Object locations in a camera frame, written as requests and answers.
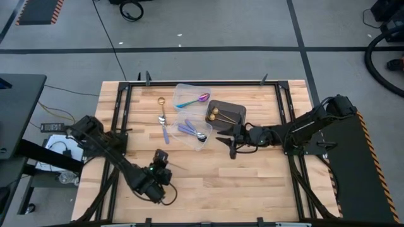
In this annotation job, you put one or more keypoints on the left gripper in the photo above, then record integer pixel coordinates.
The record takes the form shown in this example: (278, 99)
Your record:
(161, 175)

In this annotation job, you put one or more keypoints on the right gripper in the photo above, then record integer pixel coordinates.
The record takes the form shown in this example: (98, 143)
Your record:
(255, 137)

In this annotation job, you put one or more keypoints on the gold spoon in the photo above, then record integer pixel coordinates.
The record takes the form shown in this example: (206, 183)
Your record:
(211, 117)
(161, 101)
(215, 110)

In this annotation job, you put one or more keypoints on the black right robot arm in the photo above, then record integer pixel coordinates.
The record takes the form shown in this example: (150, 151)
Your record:
(303, 126)

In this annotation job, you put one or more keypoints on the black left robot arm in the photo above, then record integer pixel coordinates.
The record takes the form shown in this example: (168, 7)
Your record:
(126, 170)

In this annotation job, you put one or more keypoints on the smoky dark plastic bin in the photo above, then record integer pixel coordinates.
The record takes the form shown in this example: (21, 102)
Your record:
(233, 108)

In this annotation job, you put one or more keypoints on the clear plastic bin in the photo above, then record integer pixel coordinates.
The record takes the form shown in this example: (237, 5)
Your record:
(186, 138)
(189, 89)

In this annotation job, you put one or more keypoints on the small black power adapter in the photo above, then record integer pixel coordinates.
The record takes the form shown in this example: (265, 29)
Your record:
(67, 153)

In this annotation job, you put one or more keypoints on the clear plastic bag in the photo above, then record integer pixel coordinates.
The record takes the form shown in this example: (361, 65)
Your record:
(67, 178)

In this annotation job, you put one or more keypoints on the white board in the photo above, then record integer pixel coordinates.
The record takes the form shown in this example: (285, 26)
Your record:
(57, 140)

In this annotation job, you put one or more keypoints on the black power brick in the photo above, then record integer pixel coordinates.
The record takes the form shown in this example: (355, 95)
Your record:
(52, 127)

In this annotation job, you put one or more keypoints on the large black hazard-striped platform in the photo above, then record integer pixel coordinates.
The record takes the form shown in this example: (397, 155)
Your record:
(356, 176)

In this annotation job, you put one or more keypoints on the black caster wheel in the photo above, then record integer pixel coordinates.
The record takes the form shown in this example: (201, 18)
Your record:
(30, 208)

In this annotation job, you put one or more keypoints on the black desk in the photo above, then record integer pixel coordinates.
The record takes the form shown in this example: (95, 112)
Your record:
(19, 110)

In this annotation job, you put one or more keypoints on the black orange tool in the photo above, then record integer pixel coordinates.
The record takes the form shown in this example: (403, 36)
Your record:
(396, 64)

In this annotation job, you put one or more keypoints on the black hazard-striped floor mat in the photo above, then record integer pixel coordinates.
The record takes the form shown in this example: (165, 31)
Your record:
(38, 12)

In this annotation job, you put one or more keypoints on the black equipment case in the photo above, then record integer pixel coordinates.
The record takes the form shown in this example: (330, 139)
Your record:
(391, 15)

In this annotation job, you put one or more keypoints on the black aluminium table frame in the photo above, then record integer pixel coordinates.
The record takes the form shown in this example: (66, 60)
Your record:
(128, 101)

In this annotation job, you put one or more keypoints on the black frame clamp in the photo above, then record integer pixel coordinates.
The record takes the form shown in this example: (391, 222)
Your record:
(147, 221)
(264, 79)
(147, 78)
(260, 221)
(139, 76)

